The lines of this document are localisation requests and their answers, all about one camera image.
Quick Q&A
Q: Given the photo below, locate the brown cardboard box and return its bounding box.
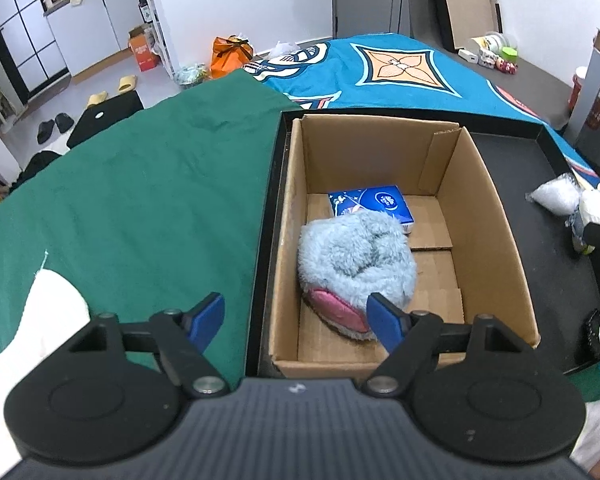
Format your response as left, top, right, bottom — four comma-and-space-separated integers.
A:
268, 114, 541, 379

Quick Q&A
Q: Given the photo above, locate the light blue fluffy slipper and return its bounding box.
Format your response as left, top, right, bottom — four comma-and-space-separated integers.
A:
297, 210, 417, 340

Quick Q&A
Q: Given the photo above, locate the green cloth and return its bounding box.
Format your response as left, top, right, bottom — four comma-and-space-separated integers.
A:
0, 70, 292, 385

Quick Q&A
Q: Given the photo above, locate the blue tissue pack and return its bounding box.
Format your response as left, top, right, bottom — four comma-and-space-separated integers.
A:
327, 185, 415, 234

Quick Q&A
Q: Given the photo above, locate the black shallow tray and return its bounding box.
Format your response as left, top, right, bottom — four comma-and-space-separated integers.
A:
246, 108, 600, 379

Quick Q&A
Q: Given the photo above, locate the clear bag white stuffing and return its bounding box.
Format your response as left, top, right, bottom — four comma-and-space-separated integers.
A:
526, 172, 582, 217

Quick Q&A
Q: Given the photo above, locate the black laptop bag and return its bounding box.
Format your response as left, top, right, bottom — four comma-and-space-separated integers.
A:
67, 90, 144, 148

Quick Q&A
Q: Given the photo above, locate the black slipper right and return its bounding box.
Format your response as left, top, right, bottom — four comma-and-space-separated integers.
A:
55, 113, 74, 134

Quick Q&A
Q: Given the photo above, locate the black slipper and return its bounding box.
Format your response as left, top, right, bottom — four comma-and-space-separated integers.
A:
55, 113, 74, 134
36, 120, 55, 145

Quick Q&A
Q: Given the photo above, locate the black slipper left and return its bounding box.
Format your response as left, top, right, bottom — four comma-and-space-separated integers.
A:
36, 120, 55, 145

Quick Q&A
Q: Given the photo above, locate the yellow slipper near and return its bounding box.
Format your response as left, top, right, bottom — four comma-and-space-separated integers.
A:
86, 91, 108, 108

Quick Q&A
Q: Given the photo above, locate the yellow slipper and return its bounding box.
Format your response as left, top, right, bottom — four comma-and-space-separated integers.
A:
86, 91, 108, 108
118, 75, 137, 94

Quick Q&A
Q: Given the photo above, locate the yellow slipper far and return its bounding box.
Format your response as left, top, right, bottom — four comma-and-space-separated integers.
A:
118, 75, 137, 94

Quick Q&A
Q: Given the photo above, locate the blue patterned blanket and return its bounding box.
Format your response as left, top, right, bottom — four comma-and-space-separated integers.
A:
244, 34, 600, 191

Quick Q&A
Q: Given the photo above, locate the orange gift bag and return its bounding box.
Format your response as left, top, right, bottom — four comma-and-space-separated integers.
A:
210, 35, 254, 79

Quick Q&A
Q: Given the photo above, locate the red plush toy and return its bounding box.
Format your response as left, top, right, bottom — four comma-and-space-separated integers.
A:
495, 58, 517, 75

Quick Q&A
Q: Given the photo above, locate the red plastic basket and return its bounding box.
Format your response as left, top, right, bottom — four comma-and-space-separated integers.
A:
568, 66, 600, 129

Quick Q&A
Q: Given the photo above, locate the green plastic cup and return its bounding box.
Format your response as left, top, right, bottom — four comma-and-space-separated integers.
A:
501, 46, 518, 64

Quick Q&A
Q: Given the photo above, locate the orange cardboard box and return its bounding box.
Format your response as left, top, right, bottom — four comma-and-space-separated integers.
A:
128, 26, 159, 72

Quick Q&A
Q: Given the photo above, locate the white kitchen cabinet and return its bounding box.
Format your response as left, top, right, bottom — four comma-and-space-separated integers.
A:
46, 0, 144, 76

